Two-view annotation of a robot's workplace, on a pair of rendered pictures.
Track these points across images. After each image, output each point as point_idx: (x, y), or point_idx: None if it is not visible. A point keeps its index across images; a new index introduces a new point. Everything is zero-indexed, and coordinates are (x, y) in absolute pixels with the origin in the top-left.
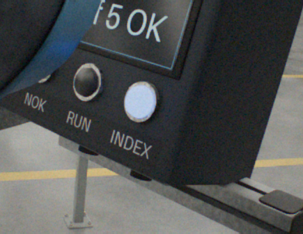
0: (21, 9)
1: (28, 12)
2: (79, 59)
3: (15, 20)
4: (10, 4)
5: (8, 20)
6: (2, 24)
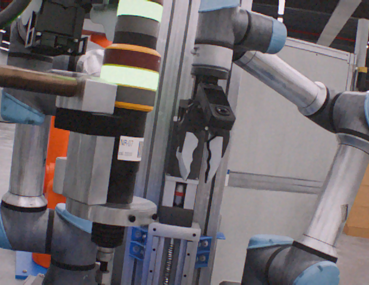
0: (286, 282)
1: (287, 284)
2: None
3: (285, 284)
4: (284, 281)
5: (284, 283)
6: (283, 283)
